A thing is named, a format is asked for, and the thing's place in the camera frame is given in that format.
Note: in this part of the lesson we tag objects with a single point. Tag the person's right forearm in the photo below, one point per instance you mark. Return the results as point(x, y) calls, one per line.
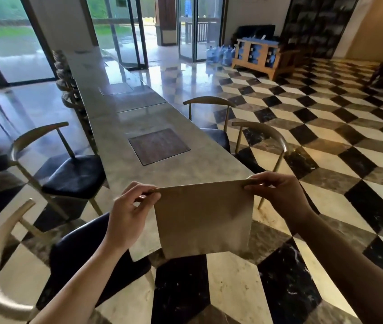
point(353, 273)

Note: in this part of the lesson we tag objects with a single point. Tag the brown paper bag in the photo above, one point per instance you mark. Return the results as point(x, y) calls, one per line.
point(205, 219)

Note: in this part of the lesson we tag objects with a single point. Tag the person's right thumb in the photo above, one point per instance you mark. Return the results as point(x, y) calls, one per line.
point(256, 190)

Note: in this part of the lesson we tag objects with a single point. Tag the person's left thumb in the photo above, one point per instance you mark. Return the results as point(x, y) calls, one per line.
point(148, 202)

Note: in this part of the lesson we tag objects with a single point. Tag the wooden bench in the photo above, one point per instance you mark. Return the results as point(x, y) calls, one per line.
point(284, 62)

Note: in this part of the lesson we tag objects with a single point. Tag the glass sliding door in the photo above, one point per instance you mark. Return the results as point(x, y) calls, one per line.
point(120, 30)

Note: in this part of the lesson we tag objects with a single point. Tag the glass double door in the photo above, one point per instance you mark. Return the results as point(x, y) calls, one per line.
point(198, 26)

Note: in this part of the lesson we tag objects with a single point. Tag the person's left hand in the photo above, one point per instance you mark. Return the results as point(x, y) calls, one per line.
point(124, 219)

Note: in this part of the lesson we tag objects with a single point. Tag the black display shelf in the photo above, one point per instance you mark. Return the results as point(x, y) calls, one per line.
point(319, 23)

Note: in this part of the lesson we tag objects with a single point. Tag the large glass window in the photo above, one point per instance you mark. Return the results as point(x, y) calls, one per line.
point(9, 40)

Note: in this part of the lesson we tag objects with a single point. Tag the row of wooden chairs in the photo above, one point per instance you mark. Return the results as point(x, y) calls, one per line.
point(68, 87)

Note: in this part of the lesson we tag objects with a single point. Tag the blue water jug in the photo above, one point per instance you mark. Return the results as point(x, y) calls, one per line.
point(210, 55)
point(219, 54)
point(229, 55)

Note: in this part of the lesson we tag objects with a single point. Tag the wooden chair with black seat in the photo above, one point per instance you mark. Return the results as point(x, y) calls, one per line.
point(216, 136)
point(76, 253)
point(73, 175)
point(262, 129)

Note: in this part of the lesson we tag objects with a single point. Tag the black sofa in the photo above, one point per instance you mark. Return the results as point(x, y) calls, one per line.
point(255, 32)

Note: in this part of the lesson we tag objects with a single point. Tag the stack of blue water bottles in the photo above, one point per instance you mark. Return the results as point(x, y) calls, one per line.
point(257, 52)

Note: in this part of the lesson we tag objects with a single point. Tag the person's right hand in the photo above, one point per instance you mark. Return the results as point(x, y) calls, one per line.
point(284, 195)

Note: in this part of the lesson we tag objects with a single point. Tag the person's left forearm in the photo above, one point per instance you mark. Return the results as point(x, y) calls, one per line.
point(83, 286)

